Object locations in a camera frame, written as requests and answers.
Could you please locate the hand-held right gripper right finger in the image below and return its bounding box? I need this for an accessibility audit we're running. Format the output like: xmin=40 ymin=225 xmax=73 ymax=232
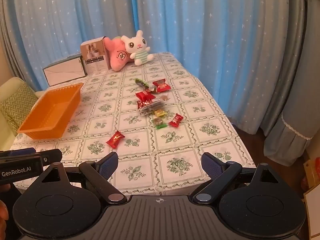
xmin=192 ymin=152 xmax=283 ymax=205

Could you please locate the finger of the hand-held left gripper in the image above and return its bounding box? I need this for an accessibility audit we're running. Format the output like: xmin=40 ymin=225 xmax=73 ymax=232
xmin=0 ymin=147 xmax=37 ymax=158
xmin=35 ymin=148 xmax=63 ymax=167

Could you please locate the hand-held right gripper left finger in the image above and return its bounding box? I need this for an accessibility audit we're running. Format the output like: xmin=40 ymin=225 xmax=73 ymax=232
xmin=37 ymin=152 xmax=127 ymax=205

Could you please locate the red candy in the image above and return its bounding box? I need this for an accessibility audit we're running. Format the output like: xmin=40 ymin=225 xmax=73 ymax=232
xmin=169 ymin=114 xmax=184 ymax=128
xmin=106 ymin=130 xmax=125 ymax=148

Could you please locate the orange plastic tray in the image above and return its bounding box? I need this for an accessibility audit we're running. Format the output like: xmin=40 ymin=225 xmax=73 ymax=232
xmin=17 ymin=82 xmax=84 ymax=140

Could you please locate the green candy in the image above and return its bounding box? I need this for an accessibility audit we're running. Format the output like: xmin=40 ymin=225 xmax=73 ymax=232
xmin=153 ymin=118 xmax=167 ymax=130

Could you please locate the clear snack packet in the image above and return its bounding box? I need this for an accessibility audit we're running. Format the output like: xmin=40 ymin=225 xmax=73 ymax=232
xmin=139 ymin=99 xmax=163 ymax=116

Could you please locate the red snack packet white print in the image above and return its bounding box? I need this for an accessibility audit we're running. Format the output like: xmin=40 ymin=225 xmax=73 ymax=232
xmin=135 ymin=90 xmax=156 ymax=102

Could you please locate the green and silver snack packet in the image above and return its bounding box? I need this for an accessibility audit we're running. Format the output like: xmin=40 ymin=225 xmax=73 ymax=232
xmin=134 ymin=78 xmax=150 ymax=88

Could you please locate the large red date packet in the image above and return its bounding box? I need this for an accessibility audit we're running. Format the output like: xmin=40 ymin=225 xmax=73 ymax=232
xmin=152 ymin=79 xmax=172 ymax=93

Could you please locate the person's left hand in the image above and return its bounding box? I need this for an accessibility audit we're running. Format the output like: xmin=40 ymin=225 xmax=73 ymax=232
xmin=0 ymin=200 xmax=8 ymax=240

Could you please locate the light green sofa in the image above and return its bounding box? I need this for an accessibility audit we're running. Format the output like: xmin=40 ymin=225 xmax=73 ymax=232
xmin=0 ymin=77 xmax=44 ymax=153

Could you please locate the green floral tablecloth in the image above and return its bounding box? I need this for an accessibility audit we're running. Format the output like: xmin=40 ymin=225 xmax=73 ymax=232
xmin=11 ymin=52 xmax=257 ymax=197

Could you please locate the green zigzag cushion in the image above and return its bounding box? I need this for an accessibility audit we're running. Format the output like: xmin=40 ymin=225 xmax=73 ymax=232
xmin=0 ymin=83 xmax=38 ymax=137

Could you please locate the white flat cardboard box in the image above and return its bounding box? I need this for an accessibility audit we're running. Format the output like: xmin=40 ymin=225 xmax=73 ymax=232
xmin=42 ymin=54 xmax=87 ymax=87

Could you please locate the orange cardboard box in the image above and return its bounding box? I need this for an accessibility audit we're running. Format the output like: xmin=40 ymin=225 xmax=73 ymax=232
xmin=303 ymin=157 xmax=320 ymax=189

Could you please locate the tall beige product box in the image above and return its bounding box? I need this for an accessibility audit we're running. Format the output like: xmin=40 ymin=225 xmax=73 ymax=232
xmin=80 ymin=37 xmax=112 ymax=75

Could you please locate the grey-blue plain drape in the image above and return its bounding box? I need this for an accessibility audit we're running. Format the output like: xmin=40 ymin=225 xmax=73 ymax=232
xmin=0 ymin=0 xmax=44 ymax=92

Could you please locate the white panel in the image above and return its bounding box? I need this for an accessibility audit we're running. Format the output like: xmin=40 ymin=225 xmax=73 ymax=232
xmin=303 ymin=185 xmax=320 ymax=233

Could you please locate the pink plush toy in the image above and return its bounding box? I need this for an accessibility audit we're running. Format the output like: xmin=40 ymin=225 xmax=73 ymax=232
xmin=104 ymin=36 xmax=134 ymax=72

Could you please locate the grey-blue drape with lace trim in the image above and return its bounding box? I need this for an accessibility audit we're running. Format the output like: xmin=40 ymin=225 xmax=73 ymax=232
xmin=261 ymin=0 xmax=320 ymax=167

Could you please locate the white rabbit plush toy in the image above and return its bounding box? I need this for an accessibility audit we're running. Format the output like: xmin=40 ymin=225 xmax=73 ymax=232
xmin=121 ymin=30 xmax=154 ymax=66

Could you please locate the blue star curtain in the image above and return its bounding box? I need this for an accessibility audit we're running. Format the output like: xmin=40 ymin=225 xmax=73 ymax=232
xmin=10 ymin=0 xmax=308 ymax=135

